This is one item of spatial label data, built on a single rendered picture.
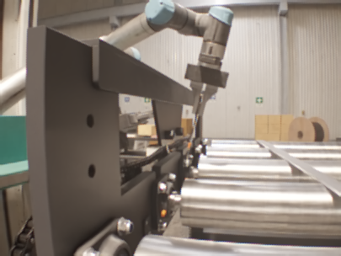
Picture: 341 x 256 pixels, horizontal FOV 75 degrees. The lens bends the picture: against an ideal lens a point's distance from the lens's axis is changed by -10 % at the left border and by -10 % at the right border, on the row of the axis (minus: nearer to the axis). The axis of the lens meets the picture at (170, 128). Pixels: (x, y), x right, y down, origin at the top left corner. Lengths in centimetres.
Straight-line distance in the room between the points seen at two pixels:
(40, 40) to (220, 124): 1069
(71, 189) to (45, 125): 8
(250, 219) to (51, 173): 42
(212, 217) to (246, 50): 1080
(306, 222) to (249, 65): 1064
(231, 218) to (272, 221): 9
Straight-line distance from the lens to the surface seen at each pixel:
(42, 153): 26
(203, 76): 76
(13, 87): 84
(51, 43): 27
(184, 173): 85
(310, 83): 1145
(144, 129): 362
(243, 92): 1092
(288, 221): 57
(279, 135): 823
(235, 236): 162
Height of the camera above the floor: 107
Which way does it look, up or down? 3 degrees down
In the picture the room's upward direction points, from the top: straight up
